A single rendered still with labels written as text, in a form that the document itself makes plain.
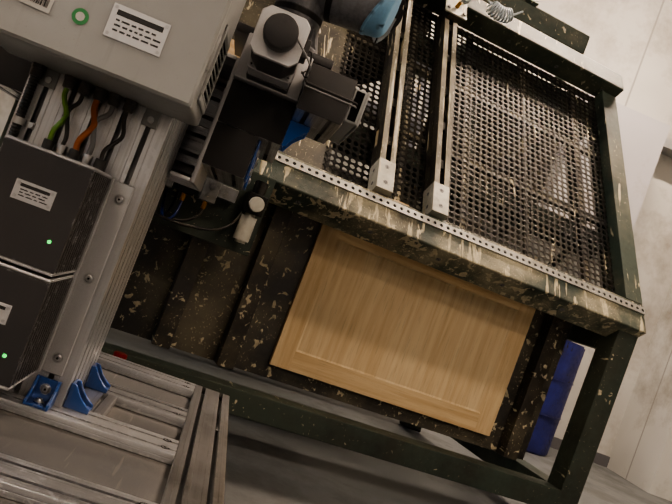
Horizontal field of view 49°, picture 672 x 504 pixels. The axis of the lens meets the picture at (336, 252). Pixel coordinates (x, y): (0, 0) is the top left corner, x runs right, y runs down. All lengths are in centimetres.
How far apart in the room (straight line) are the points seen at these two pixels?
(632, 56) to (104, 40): 516
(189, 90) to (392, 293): 163
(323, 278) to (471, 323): 60
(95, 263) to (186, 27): 44
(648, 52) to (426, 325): 384
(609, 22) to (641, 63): 39
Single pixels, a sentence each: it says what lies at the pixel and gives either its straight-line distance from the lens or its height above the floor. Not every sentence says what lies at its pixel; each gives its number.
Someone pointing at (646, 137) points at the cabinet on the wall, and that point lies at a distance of 558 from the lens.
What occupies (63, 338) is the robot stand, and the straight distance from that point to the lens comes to 134.
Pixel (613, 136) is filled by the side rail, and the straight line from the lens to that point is 341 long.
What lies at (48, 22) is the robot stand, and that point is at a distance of 117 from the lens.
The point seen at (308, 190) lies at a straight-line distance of 225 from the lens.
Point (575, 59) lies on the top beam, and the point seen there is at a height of 187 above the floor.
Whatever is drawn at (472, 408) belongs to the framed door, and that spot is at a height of 33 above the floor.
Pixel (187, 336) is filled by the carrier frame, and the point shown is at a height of 25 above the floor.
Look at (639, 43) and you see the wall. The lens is 606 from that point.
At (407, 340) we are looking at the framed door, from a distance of 266.
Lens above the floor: 60
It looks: 2 degrees up
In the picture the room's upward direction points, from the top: 21 degrees clockwise
